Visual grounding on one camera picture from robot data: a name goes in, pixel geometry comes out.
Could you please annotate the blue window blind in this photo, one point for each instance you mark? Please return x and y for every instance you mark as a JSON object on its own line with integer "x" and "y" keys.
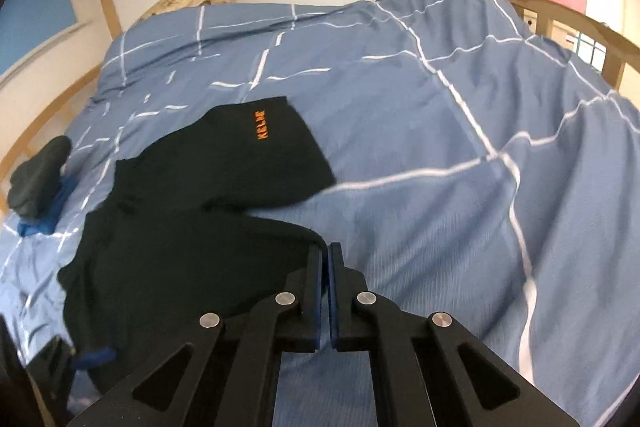
{"x": 40, "y": 7}

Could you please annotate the blue cloth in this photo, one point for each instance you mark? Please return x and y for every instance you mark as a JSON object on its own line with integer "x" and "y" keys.
{"x": 36, "y": 227}

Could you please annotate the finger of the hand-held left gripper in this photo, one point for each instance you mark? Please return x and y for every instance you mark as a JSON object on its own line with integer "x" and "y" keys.
{"x": 95, "y": 357}

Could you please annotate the dark grey cloth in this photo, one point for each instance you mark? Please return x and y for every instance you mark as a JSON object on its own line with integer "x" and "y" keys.
{"x": 37, "y": 177}

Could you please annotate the blue checked duvet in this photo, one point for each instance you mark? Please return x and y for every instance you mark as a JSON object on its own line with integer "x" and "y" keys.
{"x": 425, "y": 157}

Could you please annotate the white window sill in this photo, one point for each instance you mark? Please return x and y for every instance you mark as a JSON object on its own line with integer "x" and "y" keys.
{"x": 45, "y": 52}

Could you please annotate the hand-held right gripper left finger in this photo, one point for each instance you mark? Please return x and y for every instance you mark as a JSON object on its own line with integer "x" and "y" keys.
{"x": 314, "y": 302}

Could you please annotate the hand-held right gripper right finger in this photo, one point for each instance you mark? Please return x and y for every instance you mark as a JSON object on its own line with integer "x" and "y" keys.
{"x": 336, "y": 302}

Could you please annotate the black pants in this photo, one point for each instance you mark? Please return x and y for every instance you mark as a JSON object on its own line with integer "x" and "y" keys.
{"x": 200, "y": 257}

